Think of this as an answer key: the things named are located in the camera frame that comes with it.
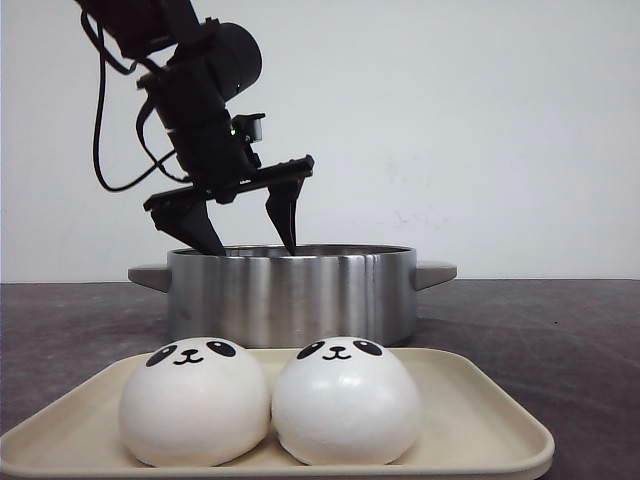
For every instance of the panda bun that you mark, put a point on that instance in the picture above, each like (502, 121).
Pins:
(345, 400)
(199, 401)

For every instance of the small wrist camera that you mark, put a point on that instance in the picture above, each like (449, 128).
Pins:
(247, 127)

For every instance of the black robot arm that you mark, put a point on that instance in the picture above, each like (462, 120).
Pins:
(115, 27)

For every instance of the stainless steel steamer pot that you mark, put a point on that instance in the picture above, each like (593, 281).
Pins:
(264, 297)

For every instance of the beige plastic tray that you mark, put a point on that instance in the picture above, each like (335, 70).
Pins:
(471, 429)

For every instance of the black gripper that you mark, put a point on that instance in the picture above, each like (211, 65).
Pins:
(188, 84)

